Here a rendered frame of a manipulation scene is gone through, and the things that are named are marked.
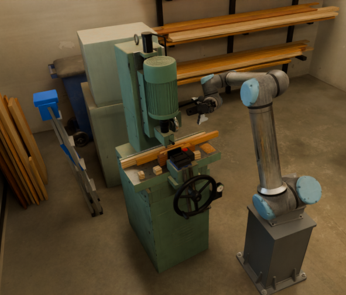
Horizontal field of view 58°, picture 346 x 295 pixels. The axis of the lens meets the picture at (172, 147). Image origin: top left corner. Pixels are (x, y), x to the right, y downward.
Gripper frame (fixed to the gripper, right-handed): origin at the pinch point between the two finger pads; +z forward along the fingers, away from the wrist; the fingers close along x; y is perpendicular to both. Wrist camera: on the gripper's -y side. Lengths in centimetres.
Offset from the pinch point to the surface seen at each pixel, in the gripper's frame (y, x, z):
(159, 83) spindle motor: -8.8, -19.5, 14.2
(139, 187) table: -35, 33, 21
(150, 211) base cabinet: -39, 53, 11
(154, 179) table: -28.2, 31.6, 14.3
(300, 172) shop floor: 32, 99, -156
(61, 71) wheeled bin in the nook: -169, -62, -91
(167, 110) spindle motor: -11.6, -4.5, 7.8
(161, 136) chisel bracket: -23.4, 10.1, 0.7
